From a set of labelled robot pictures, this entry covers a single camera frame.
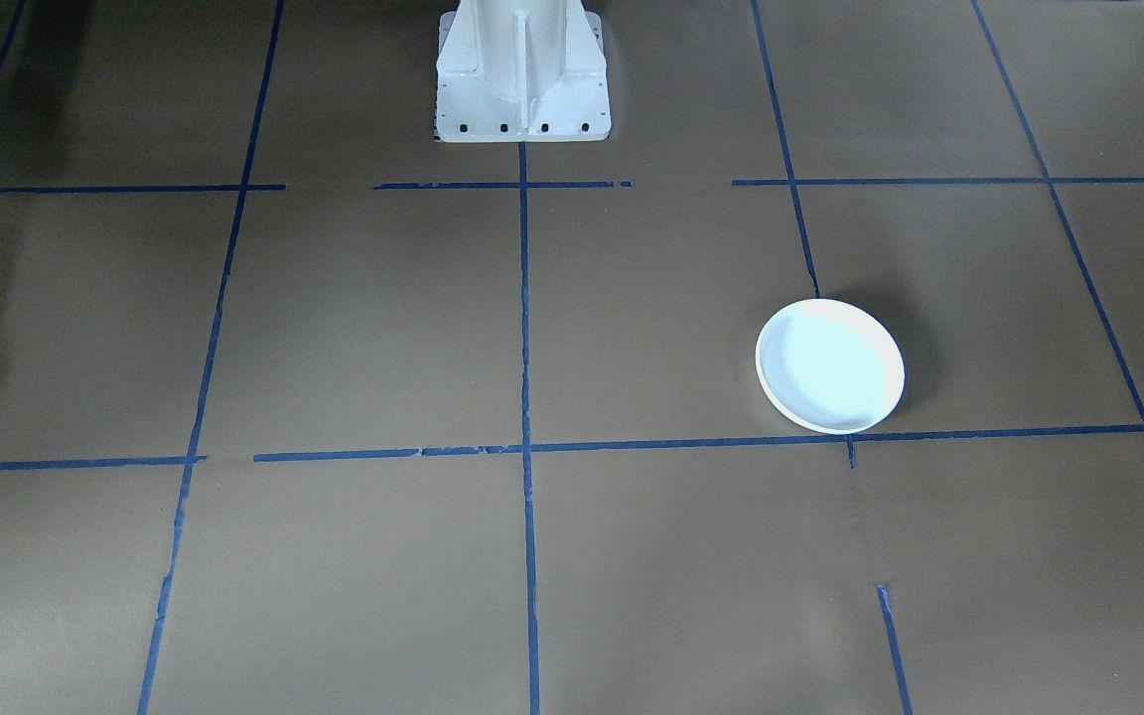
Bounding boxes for white ringed ceramic plate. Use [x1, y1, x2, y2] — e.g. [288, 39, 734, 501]
[755, 298, 907, 436]

